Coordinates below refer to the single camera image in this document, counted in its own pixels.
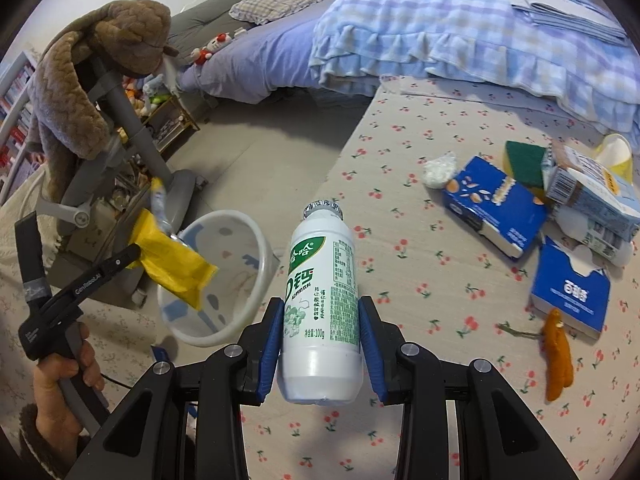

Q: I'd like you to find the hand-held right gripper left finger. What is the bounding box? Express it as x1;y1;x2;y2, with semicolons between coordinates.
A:
65;296;285;480

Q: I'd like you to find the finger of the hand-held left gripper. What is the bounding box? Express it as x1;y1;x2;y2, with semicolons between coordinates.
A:
94;243;142;286

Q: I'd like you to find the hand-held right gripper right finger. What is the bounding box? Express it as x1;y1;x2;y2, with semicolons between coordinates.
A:
358;296;583;480

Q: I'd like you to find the yellow snack packet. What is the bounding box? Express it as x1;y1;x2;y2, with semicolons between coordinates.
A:
127;177;219;311

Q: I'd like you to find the white drink bottle green label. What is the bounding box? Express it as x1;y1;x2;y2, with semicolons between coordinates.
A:
276;200;364;404

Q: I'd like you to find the white plastic bin blue print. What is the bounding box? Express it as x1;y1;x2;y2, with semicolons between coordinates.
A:
156;210;283;348

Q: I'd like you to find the person's left forearm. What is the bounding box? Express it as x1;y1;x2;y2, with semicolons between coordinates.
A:
17;404;93;480

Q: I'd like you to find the person's left hand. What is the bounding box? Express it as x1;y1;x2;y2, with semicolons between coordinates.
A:
33;322;107;443

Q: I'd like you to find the grey chair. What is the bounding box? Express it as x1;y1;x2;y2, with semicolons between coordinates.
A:
37;55;208;306

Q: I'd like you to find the wooden toy shelf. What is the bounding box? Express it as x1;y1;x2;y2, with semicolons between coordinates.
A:
125;72;201;153

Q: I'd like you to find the brown plush coat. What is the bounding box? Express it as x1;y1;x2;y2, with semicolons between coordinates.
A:
22;0;181;201

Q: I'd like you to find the bookshelf with books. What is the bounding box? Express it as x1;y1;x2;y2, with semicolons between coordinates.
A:
0;52;41;181

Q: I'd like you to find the orange plush toy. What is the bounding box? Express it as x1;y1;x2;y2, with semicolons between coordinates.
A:
497;308;575;402

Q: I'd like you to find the blue biscuit box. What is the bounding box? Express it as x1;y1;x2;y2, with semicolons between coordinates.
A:
442;156;548;260

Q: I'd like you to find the crumpled white tissue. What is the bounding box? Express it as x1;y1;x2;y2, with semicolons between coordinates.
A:
421;152;458;189

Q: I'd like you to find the blue white flat box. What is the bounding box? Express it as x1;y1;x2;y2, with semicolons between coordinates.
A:
530;235;612;339

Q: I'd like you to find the red white plush toy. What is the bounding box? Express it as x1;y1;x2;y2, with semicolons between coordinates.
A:
192;32;236;66

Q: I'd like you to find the purple bed sheet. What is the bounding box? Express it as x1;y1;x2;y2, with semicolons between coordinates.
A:
177;22;326;106

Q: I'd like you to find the green yellow sponge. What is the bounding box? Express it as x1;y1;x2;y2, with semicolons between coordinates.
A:
502;141;548;196

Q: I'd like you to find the pale blue brown carton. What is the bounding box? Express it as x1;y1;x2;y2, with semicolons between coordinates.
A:
542;142;640;243

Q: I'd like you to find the plaid pillow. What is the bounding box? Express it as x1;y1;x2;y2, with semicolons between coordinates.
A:
230;0;337;26

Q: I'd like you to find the yellow paper cup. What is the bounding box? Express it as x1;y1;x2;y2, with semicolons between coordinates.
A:
592;133;635;181

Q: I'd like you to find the blue plaid quilt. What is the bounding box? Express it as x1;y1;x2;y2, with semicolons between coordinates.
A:
308;0;640;133

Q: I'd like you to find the folded blue cloth stack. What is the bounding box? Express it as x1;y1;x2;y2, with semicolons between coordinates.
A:
504;0;628;43

